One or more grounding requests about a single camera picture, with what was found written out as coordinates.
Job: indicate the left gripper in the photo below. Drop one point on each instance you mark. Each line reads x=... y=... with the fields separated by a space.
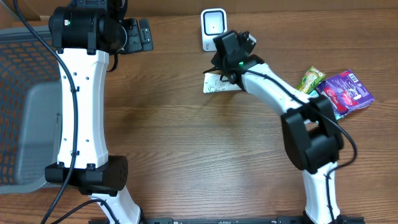
x=137 y=35

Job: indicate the white tube gold cap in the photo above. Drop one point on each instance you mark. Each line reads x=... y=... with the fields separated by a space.
x=216 y=83

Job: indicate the green yellow drink pouch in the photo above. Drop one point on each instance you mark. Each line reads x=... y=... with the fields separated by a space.
x=310 y=80

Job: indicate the teal wipes packet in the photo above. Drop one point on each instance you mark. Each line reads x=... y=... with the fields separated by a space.
x=315 y=94

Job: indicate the purple pad package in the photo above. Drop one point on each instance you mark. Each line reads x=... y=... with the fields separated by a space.
x=346 y=93

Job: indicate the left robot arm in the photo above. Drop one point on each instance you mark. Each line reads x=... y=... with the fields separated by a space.
x=84 y=36

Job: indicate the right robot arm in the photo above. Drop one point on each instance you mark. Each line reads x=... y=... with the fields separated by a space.
x=312 y=137

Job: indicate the white barcode scanner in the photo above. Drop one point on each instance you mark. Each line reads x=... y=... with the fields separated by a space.
x=213 y=23

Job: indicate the grey plastic basket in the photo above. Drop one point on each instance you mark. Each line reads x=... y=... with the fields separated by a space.
x=31 y=111

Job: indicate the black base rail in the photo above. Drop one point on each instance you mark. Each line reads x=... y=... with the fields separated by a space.
x=279 y=220

